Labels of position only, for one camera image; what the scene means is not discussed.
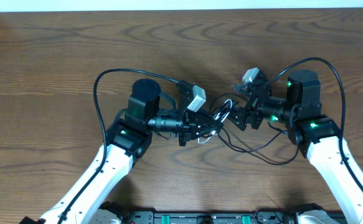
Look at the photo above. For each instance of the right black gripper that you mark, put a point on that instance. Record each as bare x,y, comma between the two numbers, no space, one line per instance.
252,108

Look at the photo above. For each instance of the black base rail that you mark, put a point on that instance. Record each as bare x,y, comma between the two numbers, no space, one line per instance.
310,213

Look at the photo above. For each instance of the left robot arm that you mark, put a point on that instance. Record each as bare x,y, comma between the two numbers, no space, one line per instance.
126,141

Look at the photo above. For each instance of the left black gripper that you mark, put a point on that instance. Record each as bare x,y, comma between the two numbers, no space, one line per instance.
185,127

